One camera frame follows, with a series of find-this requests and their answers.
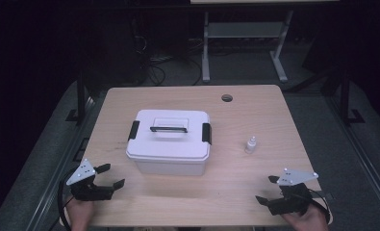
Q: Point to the person's right hand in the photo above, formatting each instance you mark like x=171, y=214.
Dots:
x=308, y=223

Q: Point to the white plastic storage box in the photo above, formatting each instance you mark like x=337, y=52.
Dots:
x=170, y=167

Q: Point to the aluminium floor rail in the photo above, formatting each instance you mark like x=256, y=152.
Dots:
x=57, y=170
x=364, y=160

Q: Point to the small white dropper bottle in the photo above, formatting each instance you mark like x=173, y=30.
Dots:
x=250, y=146

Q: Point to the black metal stand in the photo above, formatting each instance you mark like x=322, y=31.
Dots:
x=345, y=99
x=81, y=99

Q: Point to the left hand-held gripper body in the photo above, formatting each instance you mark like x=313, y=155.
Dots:
x=89, y=193

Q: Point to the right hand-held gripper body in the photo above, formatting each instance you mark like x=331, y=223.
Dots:
x=291, y=200

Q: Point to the white metal desk frame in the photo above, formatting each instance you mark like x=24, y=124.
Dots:
x=242, y=30

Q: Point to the person's left hand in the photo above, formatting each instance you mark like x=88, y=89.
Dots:
x=79, y=215

